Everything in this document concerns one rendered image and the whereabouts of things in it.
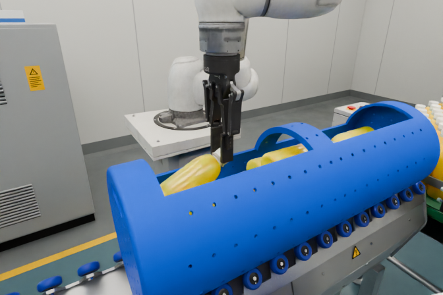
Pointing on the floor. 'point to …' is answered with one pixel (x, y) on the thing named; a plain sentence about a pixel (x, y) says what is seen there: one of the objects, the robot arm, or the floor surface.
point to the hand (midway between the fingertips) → (221, 144)
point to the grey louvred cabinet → (38, 139)
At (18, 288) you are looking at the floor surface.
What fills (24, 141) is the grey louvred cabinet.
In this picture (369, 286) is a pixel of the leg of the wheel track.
